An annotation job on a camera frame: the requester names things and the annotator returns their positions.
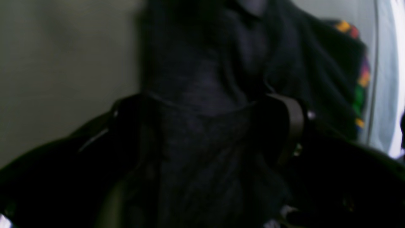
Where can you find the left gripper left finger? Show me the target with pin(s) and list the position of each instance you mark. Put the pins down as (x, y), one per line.
(64, 183)

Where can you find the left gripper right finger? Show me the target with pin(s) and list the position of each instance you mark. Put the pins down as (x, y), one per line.
(336, 183)

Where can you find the black t-shirt with colourful print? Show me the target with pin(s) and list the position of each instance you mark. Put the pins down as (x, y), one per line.
(206, 65)

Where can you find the grey-green table cloth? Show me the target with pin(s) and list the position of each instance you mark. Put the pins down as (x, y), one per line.
(64, 62)

